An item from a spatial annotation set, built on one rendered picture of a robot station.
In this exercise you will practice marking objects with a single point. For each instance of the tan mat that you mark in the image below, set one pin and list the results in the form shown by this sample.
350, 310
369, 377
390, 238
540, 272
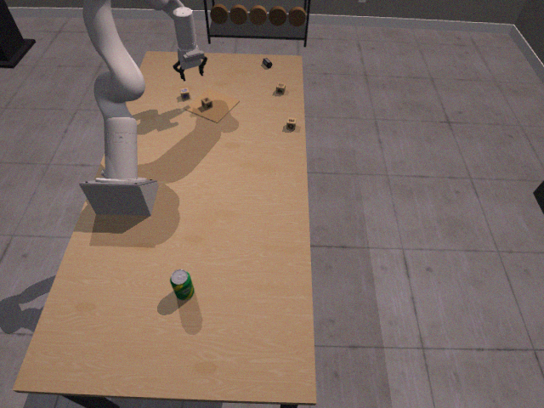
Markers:
221, 105

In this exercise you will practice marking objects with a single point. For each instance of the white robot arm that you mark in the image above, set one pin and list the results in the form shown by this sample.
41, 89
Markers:
127, 82

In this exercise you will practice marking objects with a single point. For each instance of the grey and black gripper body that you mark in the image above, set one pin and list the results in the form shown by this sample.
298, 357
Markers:
188, 65

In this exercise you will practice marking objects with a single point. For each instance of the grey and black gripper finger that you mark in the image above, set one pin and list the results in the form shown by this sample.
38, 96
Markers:
202, 65
175, 67

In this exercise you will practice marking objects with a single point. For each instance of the green drink can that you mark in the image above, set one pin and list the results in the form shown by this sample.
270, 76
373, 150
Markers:
182, 284

